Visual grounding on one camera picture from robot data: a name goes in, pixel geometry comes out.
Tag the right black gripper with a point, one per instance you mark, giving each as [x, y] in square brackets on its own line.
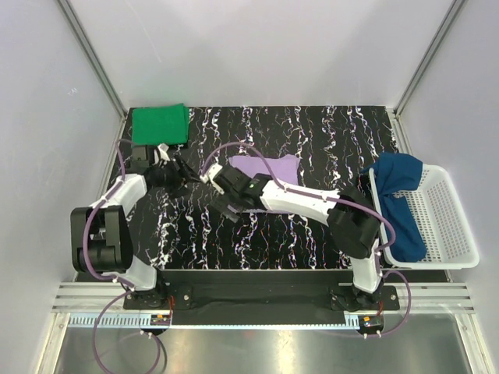
[221, 202]

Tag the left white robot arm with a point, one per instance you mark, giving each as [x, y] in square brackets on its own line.
[101, 243]

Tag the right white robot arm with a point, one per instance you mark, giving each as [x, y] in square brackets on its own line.
[350, 218]

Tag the folded green t shirt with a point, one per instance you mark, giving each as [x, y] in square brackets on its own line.
[154, 126]

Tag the white plastic basket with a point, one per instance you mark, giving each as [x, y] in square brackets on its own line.
[442, 224]

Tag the aluminium rail frame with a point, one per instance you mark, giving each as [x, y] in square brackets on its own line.
[436, 330]

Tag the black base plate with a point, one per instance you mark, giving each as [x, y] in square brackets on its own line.
[249, 298]

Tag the dark blue t shirt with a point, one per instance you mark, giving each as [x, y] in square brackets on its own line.
[398, 172]

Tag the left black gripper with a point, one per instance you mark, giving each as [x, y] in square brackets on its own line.
[179, 180]

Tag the purple t shirt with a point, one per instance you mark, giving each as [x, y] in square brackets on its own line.
[285, 168]

